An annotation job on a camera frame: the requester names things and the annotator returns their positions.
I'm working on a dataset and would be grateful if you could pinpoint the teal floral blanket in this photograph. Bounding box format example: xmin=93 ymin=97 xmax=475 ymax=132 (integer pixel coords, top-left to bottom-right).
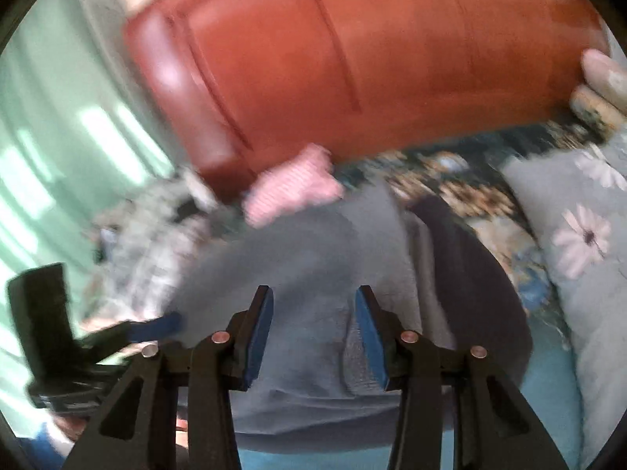
xmin=333 ymin=112 xmax=627 ymax=470

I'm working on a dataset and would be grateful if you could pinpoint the person's left forearm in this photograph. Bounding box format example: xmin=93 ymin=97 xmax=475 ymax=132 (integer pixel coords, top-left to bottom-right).
xmin=20 ymin=414 xmax=99 ymax=470

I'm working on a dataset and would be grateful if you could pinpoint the grey knit sweater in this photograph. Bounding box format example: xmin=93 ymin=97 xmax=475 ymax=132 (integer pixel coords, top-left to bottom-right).
xmin=167 ymin=181 xmax=471 ymax=454

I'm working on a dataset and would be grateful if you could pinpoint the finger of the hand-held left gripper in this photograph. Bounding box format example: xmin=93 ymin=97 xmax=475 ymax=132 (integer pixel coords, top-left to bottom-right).
xmin=82 ymin=312 xmax=184 ymax=354

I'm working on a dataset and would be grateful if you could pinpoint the pink knit cloth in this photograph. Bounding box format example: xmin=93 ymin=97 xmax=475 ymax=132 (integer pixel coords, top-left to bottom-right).
xmin=242 ymin=143 xmax=346 ymax=228

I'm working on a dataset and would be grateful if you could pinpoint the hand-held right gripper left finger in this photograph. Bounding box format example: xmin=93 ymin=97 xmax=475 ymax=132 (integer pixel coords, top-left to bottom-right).
xmin=63 ymin=284 xmax=275 ymax=470

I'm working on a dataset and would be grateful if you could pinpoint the light blue daisy quilt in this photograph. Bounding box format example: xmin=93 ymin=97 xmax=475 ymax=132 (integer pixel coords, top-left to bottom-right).
xmin=500 ymin=127 xmax=627 ymax=470

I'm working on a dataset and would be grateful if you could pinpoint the grey patterned cloth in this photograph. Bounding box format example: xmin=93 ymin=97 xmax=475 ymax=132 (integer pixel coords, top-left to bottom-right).
xmin=81 ymin=171 xmax=246 ymax=334

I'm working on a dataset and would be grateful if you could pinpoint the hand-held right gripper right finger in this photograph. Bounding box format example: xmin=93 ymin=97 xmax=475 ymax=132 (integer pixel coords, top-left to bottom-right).
xmin=355 ymin=284 xmax=569 ymax=470

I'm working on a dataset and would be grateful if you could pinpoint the pale pillow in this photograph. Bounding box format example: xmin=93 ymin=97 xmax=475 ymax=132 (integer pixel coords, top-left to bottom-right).
xmin=580 ymin=49 xmax=627 ymax=108

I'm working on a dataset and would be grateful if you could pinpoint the floral pillow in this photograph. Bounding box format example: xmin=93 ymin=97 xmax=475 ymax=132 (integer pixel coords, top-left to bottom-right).
xmin=568 ymin=83 xmax=627 ymax=134

